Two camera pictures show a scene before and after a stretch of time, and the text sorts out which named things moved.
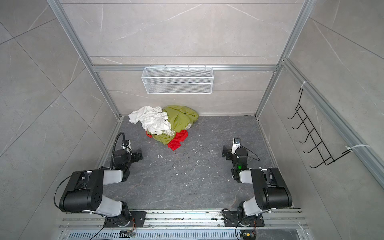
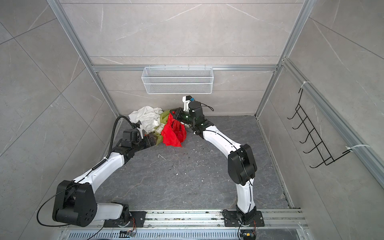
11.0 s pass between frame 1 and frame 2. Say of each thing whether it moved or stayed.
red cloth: moved
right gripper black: moved
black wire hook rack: stayed
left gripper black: moved
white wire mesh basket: stayed
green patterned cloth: moved
